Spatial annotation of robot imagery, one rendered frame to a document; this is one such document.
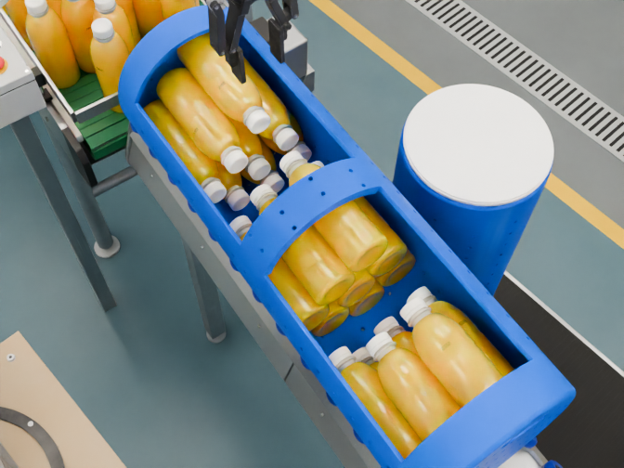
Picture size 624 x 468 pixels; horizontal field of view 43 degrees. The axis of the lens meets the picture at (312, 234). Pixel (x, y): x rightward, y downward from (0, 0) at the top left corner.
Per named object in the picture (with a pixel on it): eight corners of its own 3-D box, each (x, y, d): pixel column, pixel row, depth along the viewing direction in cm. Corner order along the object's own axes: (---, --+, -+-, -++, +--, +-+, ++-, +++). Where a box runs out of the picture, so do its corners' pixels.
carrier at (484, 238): (449, 397, 215) (482, 309, 228) (529, 231, 140) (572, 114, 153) (351, 356, 221) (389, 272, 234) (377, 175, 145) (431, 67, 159)
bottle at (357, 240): (394, 232, 119) (315, 142, 127) (354, 254, 116) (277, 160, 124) (384, 259, 125) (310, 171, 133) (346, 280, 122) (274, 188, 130)
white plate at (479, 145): (529, 225, 139) (527, 228, 140) (571, 110, 152) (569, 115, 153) (381, 170, 144) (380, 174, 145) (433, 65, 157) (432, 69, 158)
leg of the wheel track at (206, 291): (213, 346, 238) (187, 241, 184) (202, 331, 240) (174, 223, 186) (229, 336, 239) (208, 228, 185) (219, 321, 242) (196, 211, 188)
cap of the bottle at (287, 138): (276, 148, 140) (281, 154, 140) (273, 136, 137) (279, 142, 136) (294, 136, 141) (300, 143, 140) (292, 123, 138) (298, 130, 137)
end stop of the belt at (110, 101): (79, 123, 160) (75, 114, 157) (77, 122, 160) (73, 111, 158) (249, 41, 172) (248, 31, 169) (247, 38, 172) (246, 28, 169)
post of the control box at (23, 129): (105, 312, 243) (-4, 96, 157) (98, 302, 245) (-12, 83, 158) (117, 305, 244) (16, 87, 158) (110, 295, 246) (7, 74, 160)
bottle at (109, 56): (119, 82, 172) (98, 11, 154) (148, 95, 170) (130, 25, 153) (98, 106, 169) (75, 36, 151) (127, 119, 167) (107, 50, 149)
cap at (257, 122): (268, 112, 135) (275, 120, 134) (253, 129, 136) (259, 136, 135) (257, 106, 131) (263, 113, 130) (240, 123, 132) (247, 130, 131)
